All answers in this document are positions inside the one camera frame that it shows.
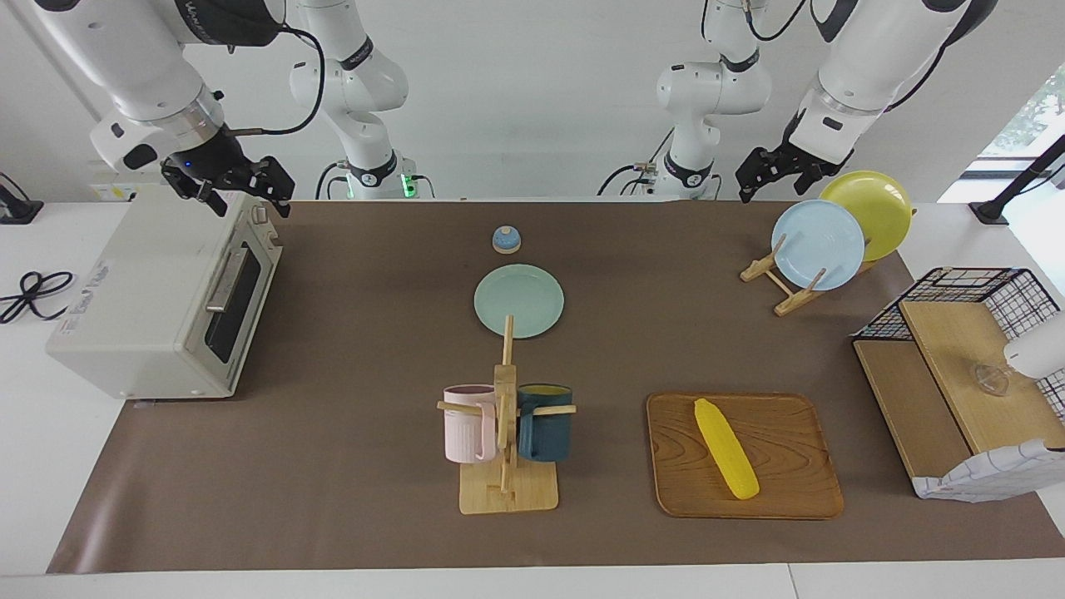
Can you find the yellow plate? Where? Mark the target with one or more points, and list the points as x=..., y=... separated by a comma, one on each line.
x=882, y=208

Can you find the wooden mug tree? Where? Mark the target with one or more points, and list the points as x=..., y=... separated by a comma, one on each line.
x=507, y=491

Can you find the light blue plate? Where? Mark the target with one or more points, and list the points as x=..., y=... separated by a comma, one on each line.
x=819, y=245

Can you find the wooden plate rack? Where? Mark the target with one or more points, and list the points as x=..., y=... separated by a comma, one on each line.
x=790, y=301

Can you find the pale green plate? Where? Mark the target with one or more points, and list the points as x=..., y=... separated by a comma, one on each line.
x=520, y=299

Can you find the brown table mat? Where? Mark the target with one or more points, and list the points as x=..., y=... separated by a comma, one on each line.
x=349, y=466

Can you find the wooden serving tray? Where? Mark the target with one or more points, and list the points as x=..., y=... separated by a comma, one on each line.
x=790, y=466

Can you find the small blue call bell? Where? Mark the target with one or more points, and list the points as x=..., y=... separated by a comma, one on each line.
x=507, y=241

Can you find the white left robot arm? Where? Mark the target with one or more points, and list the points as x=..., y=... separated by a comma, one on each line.
x=874, y=50

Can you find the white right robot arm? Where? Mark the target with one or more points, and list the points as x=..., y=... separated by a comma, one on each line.
x=125, y=50

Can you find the two-tier wooden shelf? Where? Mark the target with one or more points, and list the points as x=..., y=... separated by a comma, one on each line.
x=957, y=349

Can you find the cream toaster oven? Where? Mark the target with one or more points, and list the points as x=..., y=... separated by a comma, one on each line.
x=141, y=291

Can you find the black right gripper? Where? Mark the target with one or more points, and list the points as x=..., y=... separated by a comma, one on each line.
x=208, y=162

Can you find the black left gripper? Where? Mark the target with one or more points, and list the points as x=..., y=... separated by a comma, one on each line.
x=795, y=154

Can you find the white rounded device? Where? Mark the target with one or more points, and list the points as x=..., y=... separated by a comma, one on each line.
x=1040, y=349

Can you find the white wall socket box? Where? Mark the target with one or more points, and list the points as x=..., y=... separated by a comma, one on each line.
x=116, y=190

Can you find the yellow corn cob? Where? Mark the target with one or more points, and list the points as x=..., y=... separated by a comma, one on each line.
x=725, y=449

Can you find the white checked cloth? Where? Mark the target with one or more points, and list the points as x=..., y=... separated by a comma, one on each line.
x=990, y=474

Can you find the pink mug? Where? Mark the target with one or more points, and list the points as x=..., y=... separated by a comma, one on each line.
x=466, y=428

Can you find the dark teal mug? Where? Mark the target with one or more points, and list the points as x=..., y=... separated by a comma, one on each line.
x=549, y=428

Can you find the clear drinking glass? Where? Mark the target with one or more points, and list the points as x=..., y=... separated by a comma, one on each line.
x=990, y=378

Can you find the small black clamp stand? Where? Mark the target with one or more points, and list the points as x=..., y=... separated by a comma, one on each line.
x=15, y=208

